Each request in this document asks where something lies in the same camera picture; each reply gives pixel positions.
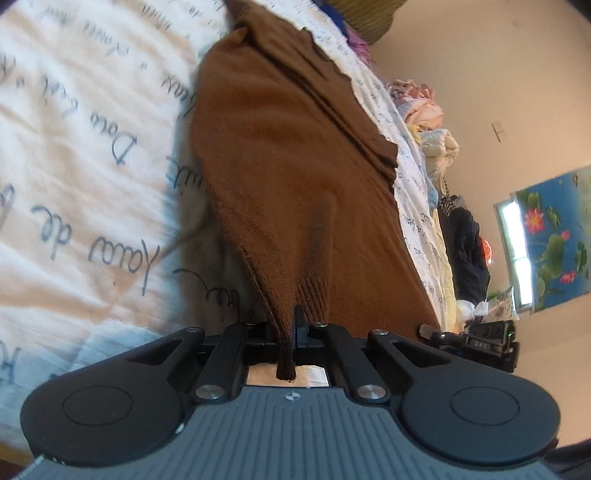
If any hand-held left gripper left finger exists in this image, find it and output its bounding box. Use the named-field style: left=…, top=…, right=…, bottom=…
left=126, top=322, right=279, bottom=403

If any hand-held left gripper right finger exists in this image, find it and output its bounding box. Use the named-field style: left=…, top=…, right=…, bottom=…
left=294, top=305, right=458, bottom=403

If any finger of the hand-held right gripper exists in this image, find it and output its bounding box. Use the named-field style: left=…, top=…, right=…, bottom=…
left=418, top=324, right=462, bottom=344

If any brown knit sweater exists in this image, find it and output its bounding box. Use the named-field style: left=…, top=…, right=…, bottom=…
left=190, top=0, right=441, bottom=383

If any white plastic bag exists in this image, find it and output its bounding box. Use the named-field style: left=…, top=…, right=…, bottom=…
left=457, top=299, right=491, bottom=320

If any floral printed pillow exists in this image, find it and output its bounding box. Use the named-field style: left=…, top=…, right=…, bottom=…
left=487, top=285, right=520, bottom=321

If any dark clothing pile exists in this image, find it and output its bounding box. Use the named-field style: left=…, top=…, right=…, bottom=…
left=438, top=193, right=491, bottom=306

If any window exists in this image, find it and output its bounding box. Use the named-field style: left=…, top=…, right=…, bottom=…
left=493, top=194, right=533, bottom=315

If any blue floral curtain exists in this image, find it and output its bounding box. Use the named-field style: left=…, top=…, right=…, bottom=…
left=510, top=165, right=591, bottom=315

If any pink clothing pile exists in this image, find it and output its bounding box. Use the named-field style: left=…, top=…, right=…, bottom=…
left=387, top=79, right=445, bottom=127

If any white script-printed bed sheet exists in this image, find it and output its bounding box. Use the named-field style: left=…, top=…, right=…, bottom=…
left=0, top=0, right=457, bottom=462

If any purple cloth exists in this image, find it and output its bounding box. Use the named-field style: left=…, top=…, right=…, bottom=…
left=347, top=28, right=374, bottom=63

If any green upholstered headboard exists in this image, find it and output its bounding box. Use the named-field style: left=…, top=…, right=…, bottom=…
left=331, top=0, right=408, bottom=45

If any blue cloth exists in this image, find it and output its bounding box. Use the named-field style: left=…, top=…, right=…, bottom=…
left=323, top=0, right=348, bottom=34

